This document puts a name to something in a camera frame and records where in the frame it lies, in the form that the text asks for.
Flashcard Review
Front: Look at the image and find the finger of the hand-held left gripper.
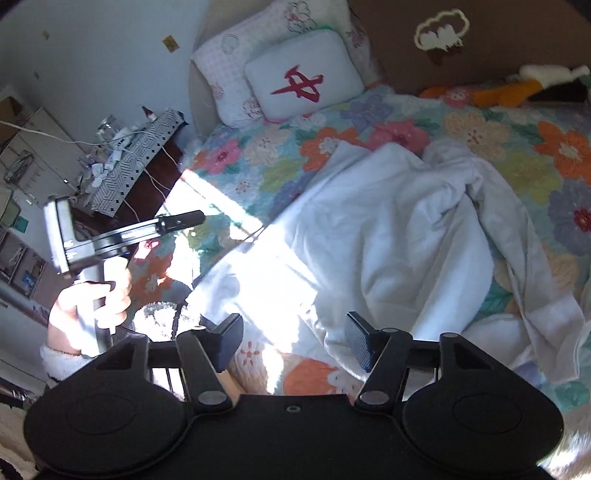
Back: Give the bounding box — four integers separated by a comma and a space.
157, 210, 206, 234

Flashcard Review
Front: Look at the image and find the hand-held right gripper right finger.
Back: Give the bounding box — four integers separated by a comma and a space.
346, 311, 502, 413

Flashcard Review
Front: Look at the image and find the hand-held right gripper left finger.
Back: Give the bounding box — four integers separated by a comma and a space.
95, 314, 244, 414

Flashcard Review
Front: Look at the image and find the white sweatshirt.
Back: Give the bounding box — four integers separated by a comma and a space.
187, 141, 587, 402

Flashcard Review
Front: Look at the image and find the person's left hand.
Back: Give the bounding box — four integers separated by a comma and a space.
48, 276, 133, 357

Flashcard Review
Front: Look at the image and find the dark wooden nightstand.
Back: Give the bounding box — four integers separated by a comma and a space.
115, 134, 188, 224

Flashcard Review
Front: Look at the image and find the black white patterned cloth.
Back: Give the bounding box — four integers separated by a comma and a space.
90, 108, 185, 215

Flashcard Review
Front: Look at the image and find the white drawer cabinet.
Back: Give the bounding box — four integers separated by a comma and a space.
0, 106, 90, 197

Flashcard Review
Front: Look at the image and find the beige bed headboard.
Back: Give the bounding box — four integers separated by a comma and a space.
187, 60, 223, 136

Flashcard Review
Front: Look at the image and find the floral quilt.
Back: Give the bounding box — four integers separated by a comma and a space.
129, 83, 591, 416

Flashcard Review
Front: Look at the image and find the floral white pillow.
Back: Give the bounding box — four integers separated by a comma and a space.
191, 0, 370, 127

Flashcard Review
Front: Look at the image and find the white pillow with red character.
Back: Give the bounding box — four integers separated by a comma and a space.
244, 28, 365, 121

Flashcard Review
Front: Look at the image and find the person's fluffy white robe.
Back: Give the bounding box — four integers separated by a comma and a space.
0, 401, 42, 480

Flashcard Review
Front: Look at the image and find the orange and white plush toy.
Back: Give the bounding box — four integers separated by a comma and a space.
420, 64, 591, 109

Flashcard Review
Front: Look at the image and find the white cable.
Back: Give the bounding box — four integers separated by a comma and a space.
0, 119, 105, 149

